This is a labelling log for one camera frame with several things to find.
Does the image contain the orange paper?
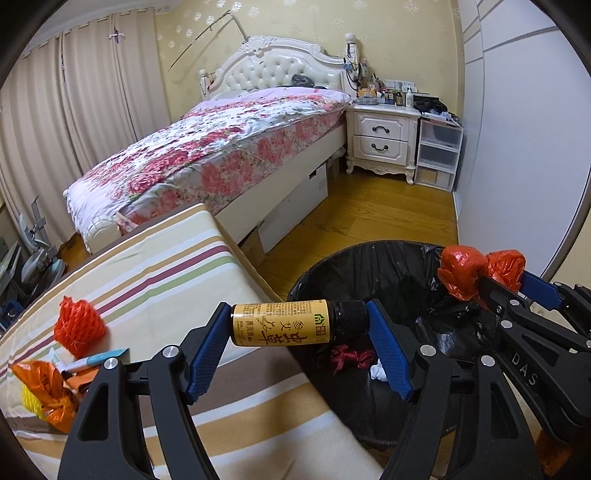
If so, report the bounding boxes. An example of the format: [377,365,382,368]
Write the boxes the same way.
[65,367,100,395]

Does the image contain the orange plastic snack bag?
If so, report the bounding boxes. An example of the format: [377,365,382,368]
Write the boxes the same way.
[11,360,78,434]

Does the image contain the red plastic bag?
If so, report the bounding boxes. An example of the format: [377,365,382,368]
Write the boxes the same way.
[438,245,526,301]

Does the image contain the yellow bottle black cap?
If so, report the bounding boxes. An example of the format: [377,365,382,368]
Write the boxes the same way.
[229,299,370,347]

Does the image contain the yellow foam fruit net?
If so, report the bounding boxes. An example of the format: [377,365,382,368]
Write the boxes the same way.
[21,384,46,421]

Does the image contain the black lined trash bin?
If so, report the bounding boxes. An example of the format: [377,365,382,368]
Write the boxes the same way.
[285,239,505,451]

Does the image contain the small white ointment tube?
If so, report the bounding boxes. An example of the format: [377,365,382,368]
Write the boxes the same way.
[49,347,66,373]

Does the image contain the white crumpled tissue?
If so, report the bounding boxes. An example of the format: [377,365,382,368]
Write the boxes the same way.
[370,360,388,383]

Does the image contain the red ribbon scrap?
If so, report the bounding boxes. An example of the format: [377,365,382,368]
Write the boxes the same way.
[329,345,376,374]

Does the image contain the red foam fruit net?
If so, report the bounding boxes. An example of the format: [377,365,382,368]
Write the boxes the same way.
[53,296,106,358]

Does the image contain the striped bed cover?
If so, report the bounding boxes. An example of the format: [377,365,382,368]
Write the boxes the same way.
[1,206,382,479]

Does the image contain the grey desk chair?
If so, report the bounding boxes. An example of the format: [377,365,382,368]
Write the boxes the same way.
[18,197,67,299]

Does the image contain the clear plastic drawer unit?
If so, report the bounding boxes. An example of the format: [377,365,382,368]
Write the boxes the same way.
[415,113,464,192]

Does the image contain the white two-drawer nightstand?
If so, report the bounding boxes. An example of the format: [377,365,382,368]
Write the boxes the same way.
[346,103,420,185]

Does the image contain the white underbed storage box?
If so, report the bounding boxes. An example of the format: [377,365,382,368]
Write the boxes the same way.
[259,164,328,253]

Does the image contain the floral quilt bed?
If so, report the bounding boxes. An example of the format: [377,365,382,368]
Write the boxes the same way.
[64,87,352,253]

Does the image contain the beige curtains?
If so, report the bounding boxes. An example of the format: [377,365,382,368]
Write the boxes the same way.
[1,1,169,245]

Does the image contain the white tufted headboard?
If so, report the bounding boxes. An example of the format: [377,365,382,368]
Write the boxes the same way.
[199,35,355,100]

